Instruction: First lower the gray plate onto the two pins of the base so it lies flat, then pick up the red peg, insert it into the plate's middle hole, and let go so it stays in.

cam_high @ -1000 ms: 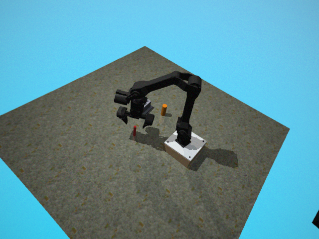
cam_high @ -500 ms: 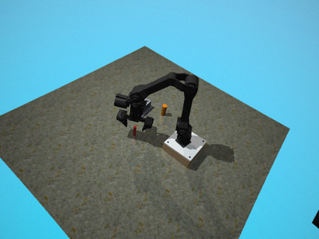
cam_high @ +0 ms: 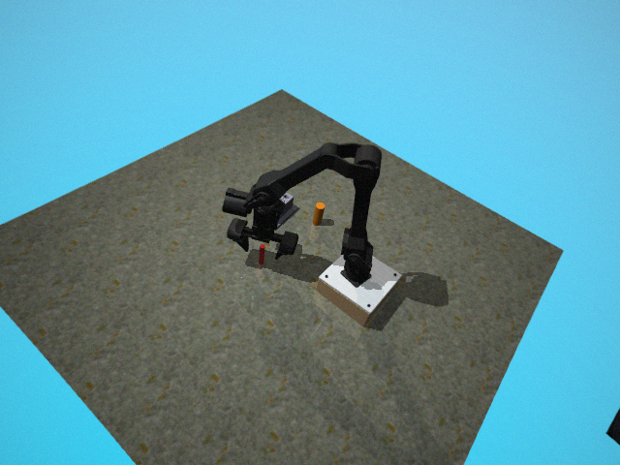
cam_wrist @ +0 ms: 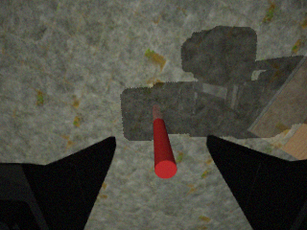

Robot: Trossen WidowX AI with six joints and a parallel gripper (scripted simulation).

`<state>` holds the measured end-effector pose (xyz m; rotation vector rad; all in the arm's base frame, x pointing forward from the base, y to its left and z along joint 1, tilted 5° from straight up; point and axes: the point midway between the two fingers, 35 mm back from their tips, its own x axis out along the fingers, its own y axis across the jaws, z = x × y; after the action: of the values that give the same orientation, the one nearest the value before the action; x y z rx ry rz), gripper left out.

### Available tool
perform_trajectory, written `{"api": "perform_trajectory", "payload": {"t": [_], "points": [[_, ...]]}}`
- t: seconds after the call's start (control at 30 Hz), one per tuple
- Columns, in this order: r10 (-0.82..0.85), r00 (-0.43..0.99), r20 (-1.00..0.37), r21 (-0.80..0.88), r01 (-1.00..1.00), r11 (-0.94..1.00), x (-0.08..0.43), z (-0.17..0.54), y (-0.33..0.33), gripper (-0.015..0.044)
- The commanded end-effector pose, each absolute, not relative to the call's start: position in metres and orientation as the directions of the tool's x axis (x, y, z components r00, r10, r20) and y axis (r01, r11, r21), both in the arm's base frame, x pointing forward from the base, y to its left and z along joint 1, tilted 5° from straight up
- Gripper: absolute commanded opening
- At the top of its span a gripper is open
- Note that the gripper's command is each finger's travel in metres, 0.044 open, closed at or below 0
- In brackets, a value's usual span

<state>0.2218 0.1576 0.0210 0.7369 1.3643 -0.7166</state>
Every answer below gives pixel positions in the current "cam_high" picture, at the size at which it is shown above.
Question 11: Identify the orange cylinder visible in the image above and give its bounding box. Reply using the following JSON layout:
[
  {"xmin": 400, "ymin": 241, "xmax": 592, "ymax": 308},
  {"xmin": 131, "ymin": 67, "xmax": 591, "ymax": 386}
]
[{"xmin": 312, "ymin": 202, "xmax": 325, "ymax": 226}]

